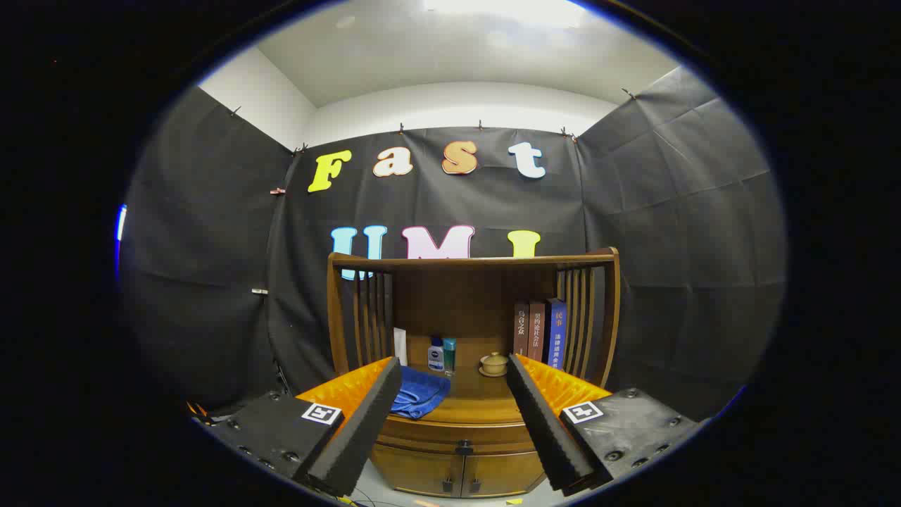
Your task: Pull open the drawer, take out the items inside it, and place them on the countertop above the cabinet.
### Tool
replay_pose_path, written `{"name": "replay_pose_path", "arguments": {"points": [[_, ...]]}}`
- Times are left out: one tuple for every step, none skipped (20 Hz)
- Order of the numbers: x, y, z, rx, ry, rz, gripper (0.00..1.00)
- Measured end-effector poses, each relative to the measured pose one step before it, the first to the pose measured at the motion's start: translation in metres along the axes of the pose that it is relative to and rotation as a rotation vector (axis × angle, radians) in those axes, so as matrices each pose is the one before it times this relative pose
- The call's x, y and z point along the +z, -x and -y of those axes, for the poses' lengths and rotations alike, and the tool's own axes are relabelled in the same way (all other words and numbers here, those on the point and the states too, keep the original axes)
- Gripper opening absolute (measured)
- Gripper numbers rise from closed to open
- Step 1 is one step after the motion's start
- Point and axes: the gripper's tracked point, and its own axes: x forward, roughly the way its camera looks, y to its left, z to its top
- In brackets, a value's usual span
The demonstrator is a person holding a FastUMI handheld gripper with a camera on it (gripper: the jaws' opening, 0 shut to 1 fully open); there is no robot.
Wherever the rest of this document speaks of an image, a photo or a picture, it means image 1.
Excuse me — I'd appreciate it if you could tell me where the wooden drawer with black knob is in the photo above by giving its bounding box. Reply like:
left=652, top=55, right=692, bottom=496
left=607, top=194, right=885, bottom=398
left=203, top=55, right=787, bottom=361
left=377, top=417, right=539, bottom=457

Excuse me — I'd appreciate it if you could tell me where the wooden cabinet door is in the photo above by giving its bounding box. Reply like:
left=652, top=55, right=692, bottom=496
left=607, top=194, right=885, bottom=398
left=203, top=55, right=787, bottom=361
left=461, top=451, right=546, bottom=499
left=371, top=445, right=464, bottom=497

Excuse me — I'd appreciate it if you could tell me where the ceiling light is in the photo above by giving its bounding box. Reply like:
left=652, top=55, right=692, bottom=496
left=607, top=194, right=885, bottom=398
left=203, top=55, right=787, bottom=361
left=422, top=0, right=585, bottom=29

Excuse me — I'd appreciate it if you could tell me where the wooden countertop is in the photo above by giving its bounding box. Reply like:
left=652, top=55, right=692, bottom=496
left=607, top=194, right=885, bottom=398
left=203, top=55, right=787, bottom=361
left=331, top=363, right=606, bottom=427

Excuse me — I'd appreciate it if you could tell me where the reddish brown book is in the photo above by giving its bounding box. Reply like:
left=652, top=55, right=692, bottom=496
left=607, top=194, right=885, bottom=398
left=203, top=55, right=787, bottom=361
left=528, top=301, right=547, bottom=363

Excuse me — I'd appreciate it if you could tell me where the blue book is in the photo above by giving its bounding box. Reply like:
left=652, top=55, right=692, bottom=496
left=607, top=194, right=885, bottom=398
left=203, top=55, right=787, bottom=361
left=546, top=299, right=567, bottom=370

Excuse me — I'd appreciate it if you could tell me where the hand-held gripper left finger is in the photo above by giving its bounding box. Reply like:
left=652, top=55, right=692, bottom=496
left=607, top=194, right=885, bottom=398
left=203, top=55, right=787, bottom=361
left=190, top=356, right=403, bottom=499

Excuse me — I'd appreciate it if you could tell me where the dark brown book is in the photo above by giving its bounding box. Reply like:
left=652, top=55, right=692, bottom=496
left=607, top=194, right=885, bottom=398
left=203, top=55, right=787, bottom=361
left=513, top=303, right=530, bottom=358

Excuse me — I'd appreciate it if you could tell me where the folded blue towel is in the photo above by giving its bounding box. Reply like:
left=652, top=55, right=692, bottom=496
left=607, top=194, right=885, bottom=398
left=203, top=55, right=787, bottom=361
left=389, top=366, right=451, bottom=420

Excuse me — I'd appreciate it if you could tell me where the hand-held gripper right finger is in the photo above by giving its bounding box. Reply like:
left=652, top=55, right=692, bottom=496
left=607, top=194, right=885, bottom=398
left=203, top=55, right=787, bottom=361
left=505, top=352, right=705, bottom=497

